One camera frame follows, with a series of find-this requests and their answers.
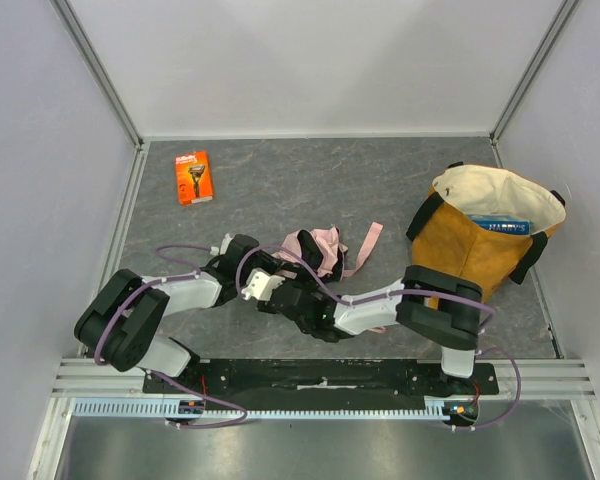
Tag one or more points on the pink folding umbrella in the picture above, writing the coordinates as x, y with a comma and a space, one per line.
311, 260

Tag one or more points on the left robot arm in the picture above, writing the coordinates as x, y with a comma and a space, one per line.
121, 323

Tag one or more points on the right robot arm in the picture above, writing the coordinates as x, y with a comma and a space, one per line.
440, 307

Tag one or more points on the orange Gillette razor box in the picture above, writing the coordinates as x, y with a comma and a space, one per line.
194, 182

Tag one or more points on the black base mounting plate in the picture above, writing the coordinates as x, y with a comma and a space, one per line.
338, 384

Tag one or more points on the orange canvas tote bag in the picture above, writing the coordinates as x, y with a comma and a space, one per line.
444, 237

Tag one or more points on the blue Harry's razor box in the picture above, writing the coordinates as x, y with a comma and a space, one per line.
501, 223

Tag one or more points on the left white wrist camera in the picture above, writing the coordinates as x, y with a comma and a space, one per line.
225, 244

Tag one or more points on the white slotted cable duct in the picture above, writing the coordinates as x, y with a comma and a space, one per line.
180, 408

